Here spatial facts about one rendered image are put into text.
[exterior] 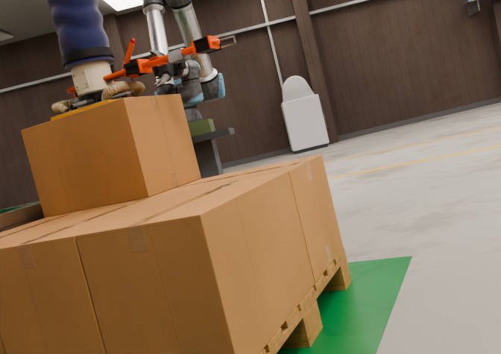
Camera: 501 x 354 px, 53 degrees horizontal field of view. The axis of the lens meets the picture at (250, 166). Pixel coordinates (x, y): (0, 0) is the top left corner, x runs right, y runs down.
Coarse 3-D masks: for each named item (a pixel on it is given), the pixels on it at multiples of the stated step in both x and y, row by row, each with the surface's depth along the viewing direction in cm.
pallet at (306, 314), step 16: (336, 256) 198; (336, 272) 201; (320, 288) 175; (336, 288) 202; (304, 304) 160; (288, 320) 147; (304, 320) 158; (320, 320) 170; (288, 336) 145; (304, 336) 158; (272, 352) 135
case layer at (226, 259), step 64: (192, 192) 173; (256, 192) 145; (320, 192) 195; (0, 256) 147; (64, 256) 136; (128, 256) 127; (192, 256) 119; (256, 256) 138; (320, 256) 182; (0, 320) 151; (64, 320) 140; (128, 320) 130; (192, 320) 122; (256, 320) 131
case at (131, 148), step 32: (160, 96) 217; (32, 128) 219; (64, 128) 211; (96, 128) 203; (128, 128) 196; (160, 128) 212; (32, 160) 222; (64, 160) 214; (96, 160) 206; (128, 160) 199; (160, 160) 208; (192, 160) 229; (64, 192) 217; (96, 192) 209; (128, 192) 202; (160, 192) 205
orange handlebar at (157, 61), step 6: (216, 42) 198; (186, 48) 202; (150, 60) 211; (156, 60) 209; (162, 60) 208; (168, 60) 212; (144, 66) 212; (150, 66) 216; (156, 66) 213; (114, 72) 220; (120, 72) 218; (108, 78) 221; (114, 78) 225; (72, 90) 231
